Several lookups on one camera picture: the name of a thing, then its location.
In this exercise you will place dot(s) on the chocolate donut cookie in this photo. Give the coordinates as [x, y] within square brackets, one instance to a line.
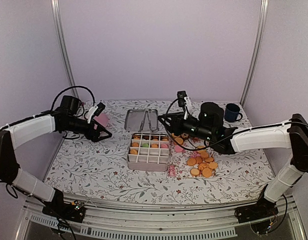
[185, 136]

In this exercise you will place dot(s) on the metal tongs white handle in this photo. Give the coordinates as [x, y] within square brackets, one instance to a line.
[149, 121]

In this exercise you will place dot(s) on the pink plate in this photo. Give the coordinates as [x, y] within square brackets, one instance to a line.
[102, 119]

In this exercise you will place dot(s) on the floral cookie tray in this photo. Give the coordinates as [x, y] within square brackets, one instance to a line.
[190, 164]

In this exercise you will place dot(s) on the metal divided cookie tin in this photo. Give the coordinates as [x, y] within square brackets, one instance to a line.
[152, 158]

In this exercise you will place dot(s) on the pink round cookie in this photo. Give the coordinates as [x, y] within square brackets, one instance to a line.
[164, 146]

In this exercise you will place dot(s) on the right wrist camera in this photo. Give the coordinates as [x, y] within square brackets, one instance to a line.
[185, 103]

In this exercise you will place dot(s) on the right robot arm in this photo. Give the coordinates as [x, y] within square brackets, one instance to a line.
[209, 126]

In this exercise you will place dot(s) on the dark blue mug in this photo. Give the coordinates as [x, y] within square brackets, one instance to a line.
[232, 113]

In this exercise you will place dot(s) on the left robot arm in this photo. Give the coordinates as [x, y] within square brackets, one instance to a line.
[61, 119]

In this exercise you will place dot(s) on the metal tin lid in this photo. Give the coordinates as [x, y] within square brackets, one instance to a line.
[133, 120]

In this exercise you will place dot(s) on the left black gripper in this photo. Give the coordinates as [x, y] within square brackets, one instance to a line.
[95, 136]

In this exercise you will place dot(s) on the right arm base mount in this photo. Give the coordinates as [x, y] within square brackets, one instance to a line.
[260, 210]

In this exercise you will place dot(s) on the orange round cookie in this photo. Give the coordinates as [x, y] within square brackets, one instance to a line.
[138, 137]

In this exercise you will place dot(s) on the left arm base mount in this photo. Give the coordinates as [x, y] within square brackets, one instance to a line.
[64, 211]

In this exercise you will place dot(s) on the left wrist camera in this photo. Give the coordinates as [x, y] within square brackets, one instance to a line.
[94, 111]

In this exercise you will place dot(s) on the front aluminium rail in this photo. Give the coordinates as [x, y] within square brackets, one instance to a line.
[115, 220]

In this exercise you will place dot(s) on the floral tablecloth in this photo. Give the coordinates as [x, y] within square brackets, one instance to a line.
[100, 170]

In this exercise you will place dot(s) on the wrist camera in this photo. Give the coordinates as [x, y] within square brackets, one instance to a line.
[94, 111]
[185, 103]

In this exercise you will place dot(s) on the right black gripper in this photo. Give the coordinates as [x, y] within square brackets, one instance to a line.
[175, 127]

